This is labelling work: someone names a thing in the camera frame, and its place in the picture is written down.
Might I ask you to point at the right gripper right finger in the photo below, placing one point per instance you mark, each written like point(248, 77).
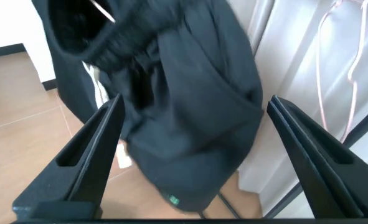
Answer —
point(327, 174)

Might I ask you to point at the black shorts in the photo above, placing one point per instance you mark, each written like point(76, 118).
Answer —
point(186, 109)

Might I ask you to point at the pink clothes hanger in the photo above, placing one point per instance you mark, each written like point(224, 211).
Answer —
point(318, 62)
point(104, 12)

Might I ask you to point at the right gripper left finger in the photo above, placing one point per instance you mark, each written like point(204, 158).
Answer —
point(84, 168)

